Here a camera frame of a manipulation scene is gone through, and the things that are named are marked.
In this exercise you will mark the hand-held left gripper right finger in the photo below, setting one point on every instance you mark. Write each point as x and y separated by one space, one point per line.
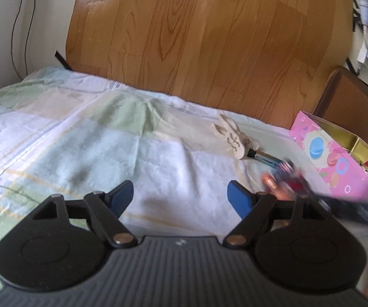
239 200

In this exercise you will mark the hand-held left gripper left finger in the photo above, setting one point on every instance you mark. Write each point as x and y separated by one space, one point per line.
121 198

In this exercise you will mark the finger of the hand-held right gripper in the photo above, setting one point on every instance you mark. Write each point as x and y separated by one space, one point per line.
353 211

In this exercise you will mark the red toy figure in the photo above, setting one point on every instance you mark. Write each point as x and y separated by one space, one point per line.
286 179

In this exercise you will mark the pink cardboard box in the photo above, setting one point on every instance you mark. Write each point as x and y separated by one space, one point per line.
331 160

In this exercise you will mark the blue pen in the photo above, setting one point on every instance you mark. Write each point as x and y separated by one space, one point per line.
265 159

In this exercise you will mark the white rabbit ornament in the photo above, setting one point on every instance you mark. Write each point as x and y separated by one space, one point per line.
232 137

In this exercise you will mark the pale checked bed sheet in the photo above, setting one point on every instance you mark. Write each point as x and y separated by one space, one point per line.
91 140

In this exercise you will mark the brown board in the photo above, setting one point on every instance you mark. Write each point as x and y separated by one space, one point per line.
347 105

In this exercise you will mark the black tape strip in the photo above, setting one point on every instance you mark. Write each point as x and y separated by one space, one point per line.
63 60

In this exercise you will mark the wooden headboard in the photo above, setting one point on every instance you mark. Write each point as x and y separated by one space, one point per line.
203 38

